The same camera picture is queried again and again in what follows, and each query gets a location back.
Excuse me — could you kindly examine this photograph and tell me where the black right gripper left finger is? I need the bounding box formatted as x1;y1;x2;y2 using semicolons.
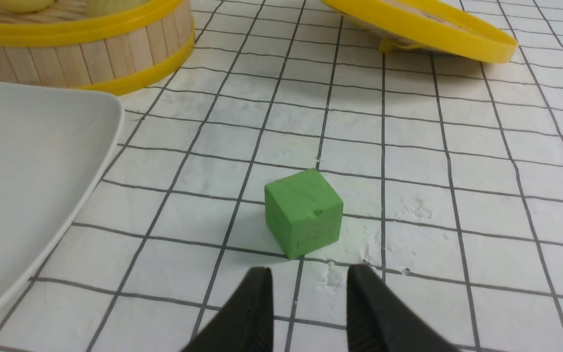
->
183;267;274;352

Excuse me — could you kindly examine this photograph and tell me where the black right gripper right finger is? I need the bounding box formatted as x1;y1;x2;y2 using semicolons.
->
346;264;458;352

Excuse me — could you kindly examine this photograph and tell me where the white square plate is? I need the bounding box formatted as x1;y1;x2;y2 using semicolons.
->
0;82;125;310

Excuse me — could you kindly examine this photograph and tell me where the green foam cube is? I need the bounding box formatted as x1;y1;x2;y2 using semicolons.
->
264;169;344;260

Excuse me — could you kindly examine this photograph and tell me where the yellow rimmed steamer lid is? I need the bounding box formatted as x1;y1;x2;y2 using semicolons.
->
323;0;519;63

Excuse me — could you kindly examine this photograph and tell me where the bamboo steamer basket yellow rim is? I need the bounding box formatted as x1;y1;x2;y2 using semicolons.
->
0;0;195;95

